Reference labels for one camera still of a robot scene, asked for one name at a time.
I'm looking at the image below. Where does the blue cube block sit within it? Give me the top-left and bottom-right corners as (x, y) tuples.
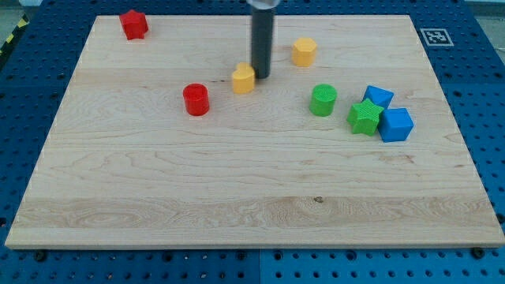
(377, 108), (414, 143)
(362, 85), (394, 109)

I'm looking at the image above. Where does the blue cube block rear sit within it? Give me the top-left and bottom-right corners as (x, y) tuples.
(362, 85), (394, 109)

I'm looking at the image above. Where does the silver rod mount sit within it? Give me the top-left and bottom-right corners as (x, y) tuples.
(246, 0), (281, 9)

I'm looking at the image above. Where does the red cylinder block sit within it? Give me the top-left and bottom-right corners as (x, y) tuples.
(183, 83), (210, 116)

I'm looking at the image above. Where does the green cylinder block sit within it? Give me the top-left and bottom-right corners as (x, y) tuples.
(309, 84), (338, 117)

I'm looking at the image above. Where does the green star block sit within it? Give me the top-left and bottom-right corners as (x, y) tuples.
(346, 99), (384, 136)

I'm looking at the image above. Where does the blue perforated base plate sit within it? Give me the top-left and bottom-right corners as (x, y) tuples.
(1, 0), (504, 283)

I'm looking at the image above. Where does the light wooden board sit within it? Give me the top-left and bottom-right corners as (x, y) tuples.
(6, 15), (504, 250)

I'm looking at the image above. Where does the red star block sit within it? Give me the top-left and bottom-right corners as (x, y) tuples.
(119, 9), (149, 40)

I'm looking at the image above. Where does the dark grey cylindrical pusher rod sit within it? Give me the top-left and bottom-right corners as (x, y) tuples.
(251, 7), (275, 79)

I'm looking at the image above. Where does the blue cube block front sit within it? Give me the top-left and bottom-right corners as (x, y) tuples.
(377, 108), (414, 143)

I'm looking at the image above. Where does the yellow heart block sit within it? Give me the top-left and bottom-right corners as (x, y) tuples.
(232, 62), (256, 94)

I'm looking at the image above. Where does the yellow hexagon block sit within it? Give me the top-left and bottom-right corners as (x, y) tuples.
(292, 37), (317, 67)

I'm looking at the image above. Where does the white fiducial marker tag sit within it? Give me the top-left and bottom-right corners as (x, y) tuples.
(420, 28), (454, 47)

